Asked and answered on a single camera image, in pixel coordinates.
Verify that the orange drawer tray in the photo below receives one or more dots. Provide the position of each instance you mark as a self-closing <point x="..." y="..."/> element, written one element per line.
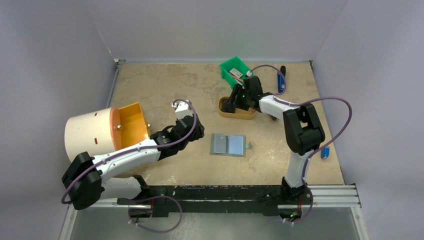
<point x="128" y="126"/>

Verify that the blue black lighter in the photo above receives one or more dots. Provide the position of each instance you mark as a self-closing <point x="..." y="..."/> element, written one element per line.
<point x="281" y="79"/>

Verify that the teal card holder wallet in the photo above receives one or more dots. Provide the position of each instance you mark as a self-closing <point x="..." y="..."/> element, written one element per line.
<point x="229" y="145"/>

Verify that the white cylinder drum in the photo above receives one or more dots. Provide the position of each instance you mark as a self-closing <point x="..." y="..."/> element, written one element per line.
<point x="95" y="132"/>

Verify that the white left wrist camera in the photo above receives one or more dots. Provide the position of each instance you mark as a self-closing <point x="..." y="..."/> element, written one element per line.
<point x="182" y="110"/>

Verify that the small blue object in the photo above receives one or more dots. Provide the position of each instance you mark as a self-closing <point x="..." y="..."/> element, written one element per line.
<point x="325" y="152"/>

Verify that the aluminium frame rail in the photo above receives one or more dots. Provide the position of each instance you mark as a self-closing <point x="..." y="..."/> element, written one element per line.
<point x="327" y="196"/>

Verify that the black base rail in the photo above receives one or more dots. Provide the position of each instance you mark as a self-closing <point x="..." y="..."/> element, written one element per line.
<point x="267" y="200"/>

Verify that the tan oval tray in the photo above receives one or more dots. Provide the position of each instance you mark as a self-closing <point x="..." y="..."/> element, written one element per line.
<point x="238" y="114"/>

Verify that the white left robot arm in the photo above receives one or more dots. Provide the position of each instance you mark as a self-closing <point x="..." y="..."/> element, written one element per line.
<point x="86" y="177"/>

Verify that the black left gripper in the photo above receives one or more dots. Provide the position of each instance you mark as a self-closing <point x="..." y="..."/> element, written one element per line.
<point x="198" y="133"/>

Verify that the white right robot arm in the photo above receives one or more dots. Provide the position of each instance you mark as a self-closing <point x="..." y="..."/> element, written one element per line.
<point x="302" y="128"/>

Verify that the small items in bin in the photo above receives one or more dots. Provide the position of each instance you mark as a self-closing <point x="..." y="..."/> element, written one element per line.
<point x="236" y="73"/>

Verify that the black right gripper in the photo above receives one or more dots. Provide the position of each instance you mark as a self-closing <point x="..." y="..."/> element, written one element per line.
<point x="241" y="91"/>

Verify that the green plastic bin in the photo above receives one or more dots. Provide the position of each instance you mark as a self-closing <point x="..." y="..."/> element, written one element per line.
<point x="234" y="62"/>

